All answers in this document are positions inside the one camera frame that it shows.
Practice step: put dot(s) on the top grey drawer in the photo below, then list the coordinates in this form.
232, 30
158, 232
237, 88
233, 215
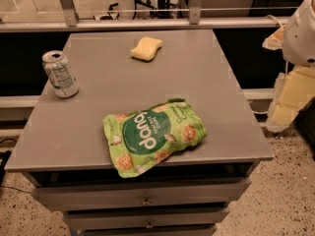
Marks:
150, 194

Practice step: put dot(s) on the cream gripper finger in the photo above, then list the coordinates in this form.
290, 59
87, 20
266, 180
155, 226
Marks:
293, 91
275, 40

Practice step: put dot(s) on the silver soda can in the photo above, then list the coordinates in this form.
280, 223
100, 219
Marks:
58, 70

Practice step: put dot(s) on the yellow sponge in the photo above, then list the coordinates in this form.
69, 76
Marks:
146, 49

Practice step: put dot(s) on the metal railing frame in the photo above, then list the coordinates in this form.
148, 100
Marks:
77, 15

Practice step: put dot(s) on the grey drawer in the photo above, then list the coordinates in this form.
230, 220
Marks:
150, 194
146, 218

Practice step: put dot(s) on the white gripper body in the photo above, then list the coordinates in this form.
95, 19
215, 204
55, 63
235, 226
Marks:
301, 38

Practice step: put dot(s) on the green rice chip bag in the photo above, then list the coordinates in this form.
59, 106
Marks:
140, 140

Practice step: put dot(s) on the grey drawer cabinet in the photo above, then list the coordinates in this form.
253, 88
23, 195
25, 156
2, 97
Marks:
63, 143

